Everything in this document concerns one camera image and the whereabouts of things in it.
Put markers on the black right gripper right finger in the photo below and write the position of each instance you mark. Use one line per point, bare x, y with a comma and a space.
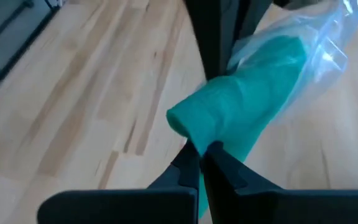
275, 207

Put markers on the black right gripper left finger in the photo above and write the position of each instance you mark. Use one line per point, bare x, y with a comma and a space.
120, 207

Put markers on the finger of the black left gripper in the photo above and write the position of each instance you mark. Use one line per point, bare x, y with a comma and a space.
207, 31
244, 15

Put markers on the teal bandage roll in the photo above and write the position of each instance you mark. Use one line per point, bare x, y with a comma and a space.
238, 102

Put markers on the clear plastic bag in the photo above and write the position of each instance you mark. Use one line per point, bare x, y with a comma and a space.
322, 46

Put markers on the black metal table frame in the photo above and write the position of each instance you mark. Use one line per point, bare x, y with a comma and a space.
20, 46

